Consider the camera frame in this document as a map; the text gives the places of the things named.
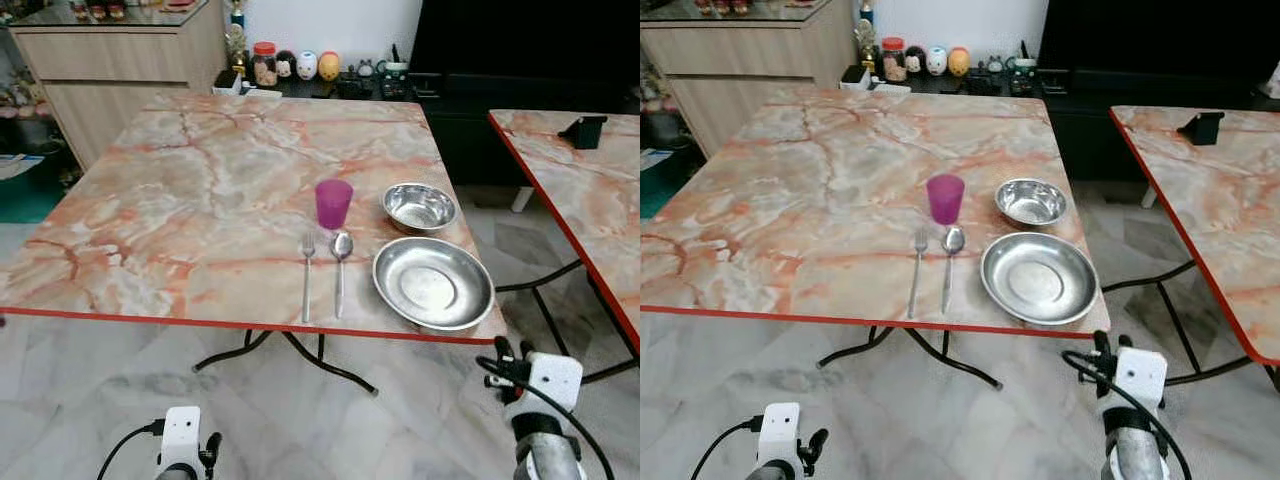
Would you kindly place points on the marble pattern folding table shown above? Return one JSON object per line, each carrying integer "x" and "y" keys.
{"x": 1220, "y": 200}
{"x": 200, "y": 200}
{"x": 800, "y": 195}
{"x": 600, "y": 190}

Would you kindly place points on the gold trophy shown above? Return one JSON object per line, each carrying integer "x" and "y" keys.
{"x": 236, "y": 42}
{"x": 866, "y": 38}

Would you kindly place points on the steel fork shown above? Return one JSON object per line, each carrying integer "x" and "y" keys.
{"x": 307, "y": 285}
{"x": 915, "y": 280}

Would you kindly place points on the red lid glass jar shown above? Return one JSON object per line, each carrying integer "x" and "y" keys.
{"x": 893, "y": 62}
{"x": 264, "y": 66}

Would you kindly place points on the large steel plate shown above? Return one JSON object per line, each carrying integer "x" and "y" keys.
{"x": 1040, "y": 278}
{"x": 433, "y": 284}

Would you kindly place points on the small black stand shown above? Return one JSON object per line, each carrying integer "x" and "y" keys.
{"x": 585, "y": 132}
{"x": 1203, "y": 128}

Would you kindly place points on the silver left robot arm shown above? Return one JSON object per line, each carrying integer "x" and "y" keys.
{"x": 770, "y": 472}
{"x": 176, "y": 474}

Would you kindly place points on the dark round figurine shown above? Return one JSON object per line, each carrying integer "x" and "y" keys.
{"x": 285, "y": 66}
{"x": 914, "y": 61}

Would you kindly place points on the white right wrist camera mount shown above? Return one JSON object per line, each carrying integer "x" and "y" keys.
{"x": 555, "y": 380}
{"x": 1142, "y": 375}

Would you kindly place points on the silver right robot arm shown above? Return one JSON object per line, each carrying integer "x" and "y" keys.
{"x": 1135, "y": 450}
{"x": 548, "y": 452}

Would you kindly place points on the purple plastic cup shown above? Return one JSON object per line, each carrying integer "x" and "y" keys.
{"x": 333, "y": 203}
{"x": 945, "y": 198}

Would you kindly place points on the orange round figurine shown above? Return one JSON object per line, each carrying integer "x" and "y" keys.
{"x": 328, "y": 67}
{"x": 958, "y": 62}

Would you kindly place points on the light wooden cabinet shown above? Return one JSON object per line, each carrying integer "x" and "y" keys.
{"x": 750, "y": 65}
{"x": 120, "y": 70}

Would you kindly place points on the teal floor mat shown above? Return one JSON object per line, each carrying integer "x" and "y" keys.
{"x": 25, "y": 200}
{"x": 655, "y": 190}

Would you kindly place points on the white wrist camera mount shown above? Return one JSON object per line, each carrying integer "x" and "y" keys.
{"x": 778, "y": 430}
{"x": 180, "y": 432}
{"x": 1142, "y": 375}
{"x": 555, "y": 380}

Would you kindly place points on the black television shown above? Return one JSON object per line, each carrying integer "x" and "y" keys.
{"x": 1150, "y": 32}
{"x": 520, "y": 35}

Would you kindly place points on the small steel bowl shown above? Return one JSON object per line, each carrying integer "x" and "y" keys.
{"x": 1032, "y": 201}
{"x": 420, "y": 206}

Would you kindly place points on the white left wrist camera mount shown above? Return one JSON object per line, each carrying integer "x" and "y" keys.
{"x": 180, "y": 432}
{"x": 778, "y": 430}

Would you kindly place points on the white round figurine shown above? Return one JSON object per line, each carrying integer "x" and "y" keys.
{"x": 936, "y": 62}
{"x": 306, "y": 66}

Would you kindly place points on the steel spoon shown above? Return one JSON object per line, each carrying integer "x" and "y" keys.
{"x": 953, "y": 240}
{"x": 342, "y": 245}

